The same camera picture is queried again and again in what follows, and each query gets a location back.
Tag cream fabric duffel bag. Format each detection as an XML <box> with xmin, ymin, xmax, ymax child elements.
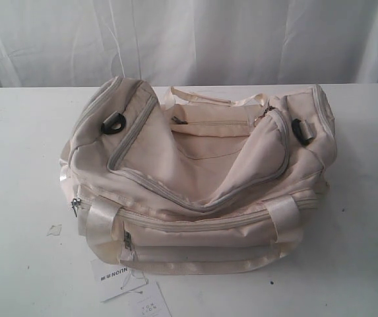
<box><xmin>59</xmin><ymin>77</ymin><xmax>337</xmax><ymax>275</ymax></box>

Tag white paper hang tag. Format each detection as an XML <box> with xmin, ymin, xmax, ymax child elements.
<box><xmin>90</xmin><ymin>260</ymin><xmax>148</xmax><ymax>302</ymax></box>

